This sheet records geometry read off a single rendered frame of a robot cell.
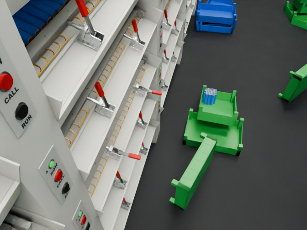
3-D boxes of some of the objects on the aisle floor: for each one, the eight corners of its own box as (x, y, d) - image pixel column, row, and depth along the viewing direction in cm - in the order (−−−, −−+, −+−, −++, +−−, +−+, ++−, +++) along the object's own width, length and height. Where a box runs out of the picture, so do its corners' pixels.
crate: (240, 127, 152) (244, 117, 146) (238, 156, 140) (242, 147, 133) (188, 117, 157) (189, 107, 151) (182, 144, 144) (183, 135, 138)
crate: (201, 96, 168) (203, 84, 164) (233, 101, 165) (236, 90, 161) (196, 119, 143) (198, 106, 139) (235, 126, 140) (238, 113, 136)
